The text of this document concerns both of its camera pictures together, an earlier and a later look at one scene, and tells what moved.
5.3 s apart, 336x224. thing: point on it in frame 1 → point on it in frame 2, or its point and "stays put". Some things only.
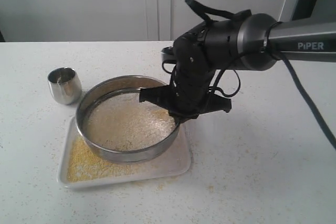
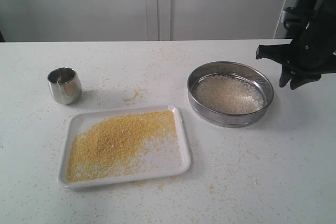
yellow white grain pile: (120, 120) → (227, 94)
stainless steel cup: (65, 85) stays put
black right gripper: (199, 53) → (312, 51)
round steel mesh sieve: (98, 85) → (229, 94)
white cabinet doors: (84, 7) stays put
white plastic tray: (80, 167) stays put
